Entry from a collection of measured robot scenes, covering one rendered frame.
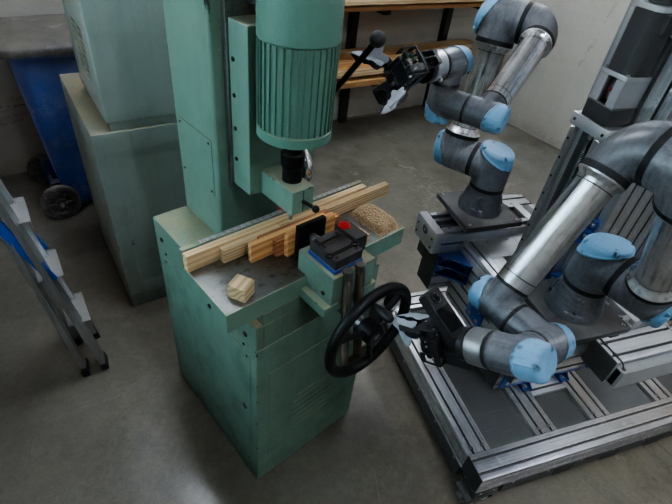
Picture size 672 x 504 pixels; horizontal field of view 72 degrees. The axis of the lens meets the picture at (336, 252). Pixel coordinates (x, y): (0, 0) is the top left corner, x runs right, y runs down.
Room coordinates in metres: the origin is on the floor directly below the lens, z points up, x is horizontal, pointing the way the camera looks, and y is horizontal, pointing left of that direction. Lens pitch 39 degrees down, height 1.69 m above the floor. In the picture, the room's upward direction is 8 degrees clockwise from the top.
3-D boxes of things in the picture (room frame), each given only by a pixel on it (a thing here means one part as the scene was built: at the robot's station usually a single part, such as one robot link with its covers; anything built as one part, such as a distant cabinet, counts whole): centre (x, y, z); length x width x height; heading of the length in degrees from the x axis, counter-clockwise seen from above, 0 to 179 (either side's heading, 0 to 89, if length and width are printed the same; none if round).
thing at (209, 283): (0.95, 0.06, 0.87); 0.61 x 0.30 x 0.06; 136
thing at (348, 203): (1.08, 0.07, 0.92); 0.60 x 0.02 x 0.04; 136
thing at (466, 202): (1.43, -0.48, 0.87); 0.15 x 0.15 x 0.10
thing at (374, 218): (1.14, -0.10, 0.92); 0.14 x 0.09 x 0.04; 46
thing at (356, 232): (0.89, -0.01, 0.99); 0.13 x 0.11 x 0.06; 136
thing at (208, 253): (1.04, 0.15, 0.93); 0.60 x 0.02 x 0.05; 136
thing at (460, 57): (1.26, -0.23, 1.34); 0.11 x 0.08 x 0.09; 136
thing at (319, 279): (0.89, 0.00, 0.92); 0.15 x 0.13 x 0.09; 136
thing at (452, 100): (1.25, -0.24, 1.24); 0.11 x 0.08 x 0.11; 59
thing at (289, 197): (1.04, 0.15, 1.03); 0.14 x 0.07 x 0.09; 46
